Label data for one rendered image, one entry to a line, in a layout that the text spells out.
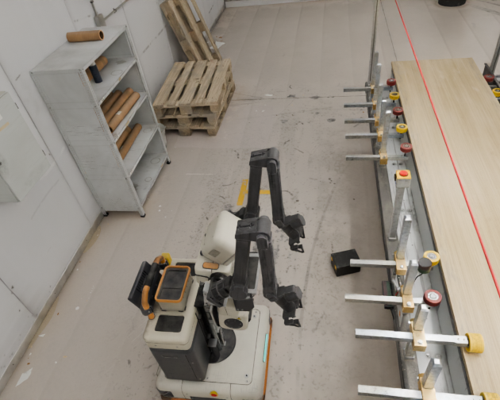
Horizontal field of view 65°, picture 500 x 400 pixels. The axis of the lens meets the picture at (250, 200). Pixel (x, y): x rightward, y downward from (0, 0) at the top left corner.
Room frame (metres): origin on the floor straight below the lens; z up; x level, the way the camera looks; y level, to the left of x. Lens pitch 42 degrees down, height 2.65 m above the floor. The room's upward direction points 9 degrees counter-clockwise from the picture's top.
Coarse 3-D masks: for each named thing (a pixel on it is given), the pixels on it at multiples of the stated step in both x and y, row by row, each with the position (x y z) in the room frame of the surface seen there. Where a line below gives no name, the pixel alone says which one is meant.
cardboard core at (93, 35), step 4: (72, 32) 3.54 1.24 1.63; (76, 32) 3.52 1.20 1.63; (80, 32) 3.51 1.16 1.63; (84, 32) 3.50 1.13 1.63; (88, 32) 3.48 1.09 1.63; (92, 32) 3.47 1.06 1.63; (96, 32) 3.46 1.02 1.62; (100, 32) 3.51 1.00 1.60; (68, 36) 3.52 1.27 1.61; (72, 36) 3.50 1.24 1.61; (76, 36) 3.49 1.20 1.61; (80, 36) 3.48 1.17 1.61; (84, 36) 3.47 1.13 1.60; (88, 36) 3.46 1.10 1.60; (92, 36) 3.45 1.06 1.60; (96, 36) 3.44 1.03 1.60; (100, 36) 3.51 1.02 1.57; (68, 40) 3.52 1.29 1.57; (72, 40) 3.51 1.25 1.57; (76, 40) 3.50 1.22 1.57; (80, 40) 3.49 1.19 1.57; (84, 40) 3.49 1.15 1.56; (88, 40) 3.48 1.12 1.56; (92, 40) 3.48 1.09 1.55
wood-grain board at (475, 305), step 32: (416, 64) 3.41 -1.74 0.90; (448, 64) 3.31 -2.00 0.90; (416, 96) 2.86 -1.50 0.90; (448, 96) 2.78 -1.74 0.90; (480, 96) 2.70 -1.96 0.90; (416, 128) 2.42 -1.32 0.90; (448, 128) 2.35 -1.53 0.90; (480, 128) 2.29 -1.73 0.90; (416, 160) 2.05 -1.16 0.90; (448, 160) 1.99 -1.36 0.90; (480, 160) 1.94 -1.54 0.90; (448, 192) 1.70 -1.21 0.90; (480, 192) 1.66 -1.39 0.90; (448, 224) 1.45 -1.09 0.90; (480, 224) 1.42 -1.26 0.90; (448, 256) 1.23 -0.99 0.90; (480, 256) 1.20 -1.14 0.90; (448, 288) 1.05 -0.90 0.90; (480, 288) 1.02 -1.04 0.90; (480, 320) 0.86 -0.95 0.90; (480, 384) 0.59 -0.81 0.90
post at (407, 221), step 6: (408, 216) 1.33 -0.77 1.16; (402, 222) 1.35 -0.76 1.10; (408, 222) 1.31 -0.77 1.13; (402, 228) 1.33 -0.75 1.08; (408, 228) 1.31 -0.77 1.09; (402, 234) 1.32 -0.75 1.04; (408, 234) 1.31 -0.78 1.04; (402, 240) 1.31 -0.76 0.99; (402, 246) 1.31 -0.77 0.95; (402, 252) 1.31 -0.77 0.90; (402, 258) 1.31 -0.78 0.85
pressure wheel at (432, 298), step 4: (428, 292) 1.04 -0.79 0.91; (432, 292) 1.04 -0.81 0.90; (436, 292) 1.04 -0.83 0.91; (424, 296) 1.03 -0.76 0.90; (428, 296) 1.02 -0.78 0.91; (432, 296) 1.02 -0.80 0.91; (436, 296) 1.02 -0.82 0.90; (440, 296) 1.01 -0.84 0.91; (424, 300) 1.02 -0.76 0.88; (428, 300) 1.00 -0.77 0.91; (432, 300) 1.00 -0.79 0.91; (436, 300) 0.99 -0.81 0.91; (440, 300) 0.99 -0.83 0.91; (428, 304) 0.99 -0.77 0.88; (432, 304) 0.98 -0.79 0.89; (436, 304) 0.98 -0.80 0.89; (428, 308) 1.02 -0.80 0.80
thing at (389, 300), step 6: (348, 294) 1.13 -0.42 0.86; (354, 294) 1.13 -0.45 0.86; (360, 294) 1.12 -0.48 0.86; (348, 300) 1.11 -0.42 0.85; (354, 300) 1.10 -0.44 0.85; (360, 300) 1.09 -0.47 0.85; (366, 300) 1.09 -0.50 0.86; (372, 300) 1.08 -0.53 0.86; (378, 300) 1.07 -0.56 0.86; (384, 300) 1.07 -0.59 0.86; (390, 300) 1.06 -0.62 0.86; (396, 300) 1.06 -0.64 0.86; (414, 300) 1.04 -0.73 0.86; (420, 300) 1.03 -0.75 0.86; (432, 306) 1.00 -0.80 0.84
